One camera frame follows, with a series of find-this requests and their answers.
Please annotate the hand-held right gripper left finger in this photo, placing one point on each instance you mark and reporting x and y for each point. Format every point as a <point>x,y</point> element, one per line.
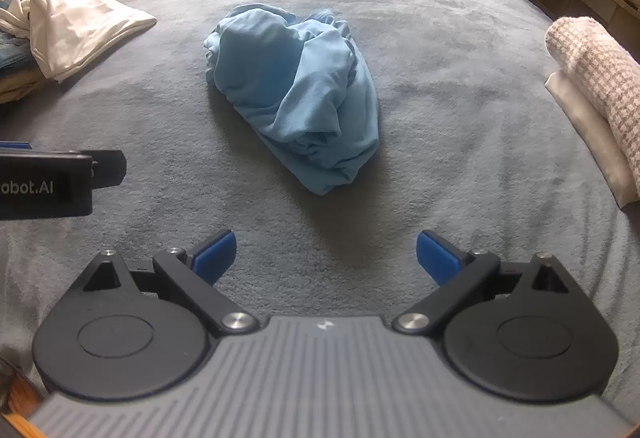
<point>215,253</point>

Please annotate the light blue printed t-shirt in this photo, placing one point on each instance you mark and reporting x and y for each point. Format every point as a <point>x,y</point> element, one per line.
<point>300,93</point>

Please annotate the grey bed blanket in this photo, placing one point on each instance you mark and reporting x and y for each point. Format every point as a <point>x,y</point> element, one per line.
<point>450,118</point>

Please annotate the cream folded cloth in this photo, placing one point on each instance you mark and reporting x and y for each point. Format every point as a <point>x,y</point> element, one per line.
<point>585,133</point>

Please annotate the checked folded cloth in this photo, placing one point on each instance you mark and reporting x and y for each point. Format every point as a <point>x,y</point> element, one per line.
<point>600,68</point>

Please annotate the white folded shirt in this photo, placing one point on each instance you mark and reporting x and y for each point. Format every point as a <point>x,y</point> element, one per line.
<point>90,28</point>

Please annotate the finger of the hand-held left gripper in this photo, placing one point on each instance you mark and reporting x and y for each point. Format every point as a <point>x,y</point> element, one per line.
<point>110,166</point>

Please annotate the folded beige pants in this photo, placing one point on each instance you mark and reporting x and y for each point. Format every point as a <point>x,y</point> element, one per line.
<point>20,88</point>

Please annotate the folded blue jeans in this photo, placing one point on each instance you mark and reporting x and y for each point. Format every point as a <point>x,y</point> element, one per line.
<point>15,53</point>

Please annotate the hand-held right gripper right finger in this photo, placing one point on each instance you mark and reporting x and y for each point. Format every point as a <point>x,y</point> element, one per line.
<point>437,258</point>

